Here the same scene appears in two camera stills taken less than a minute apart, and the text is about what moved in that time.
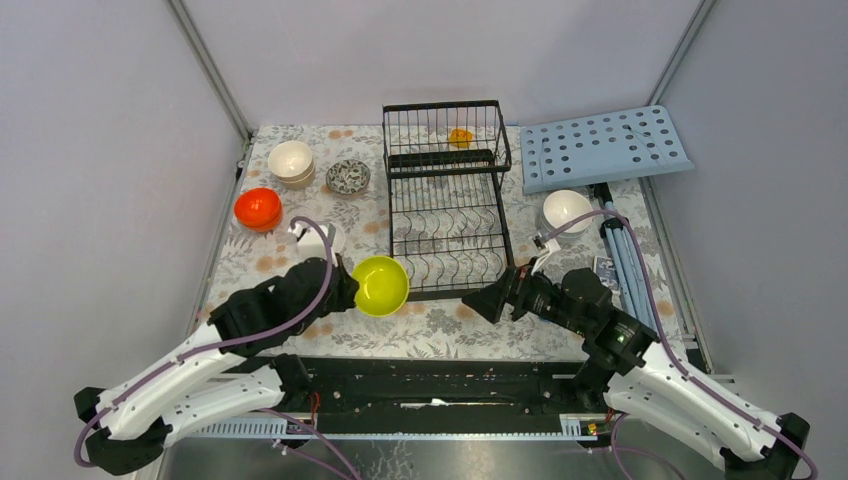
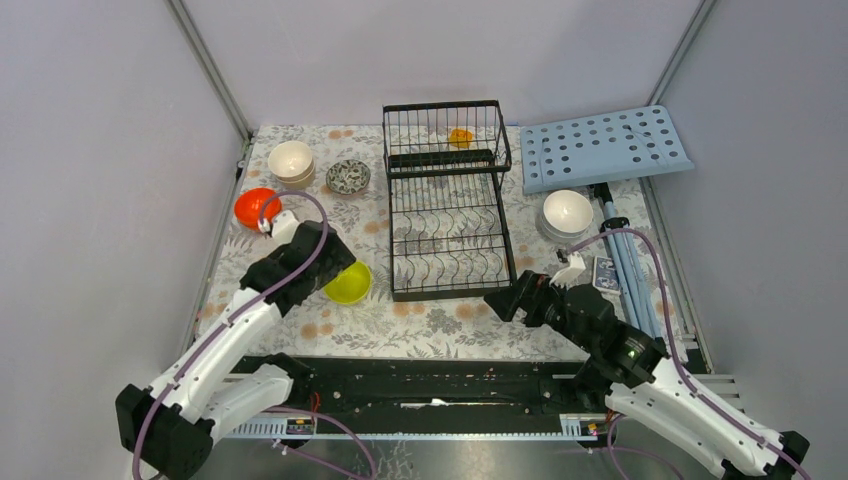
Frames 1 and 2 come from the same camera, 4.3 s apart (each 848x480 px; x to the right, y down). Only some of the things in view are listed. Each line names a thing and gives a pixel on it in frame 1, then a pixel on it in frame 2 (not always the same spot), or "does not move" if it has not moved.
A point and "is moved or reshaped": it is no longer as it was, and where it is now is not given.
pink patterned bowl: x=348 y=176 does not move
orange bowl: x=259 y=208 does not move
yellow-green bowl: x=383 y=285 is moved or reshaped
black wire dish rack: x=448 y=222 does not move
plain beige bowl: x=293 y=172 does not move
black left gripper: x=348 y=290 to x=339 y=259
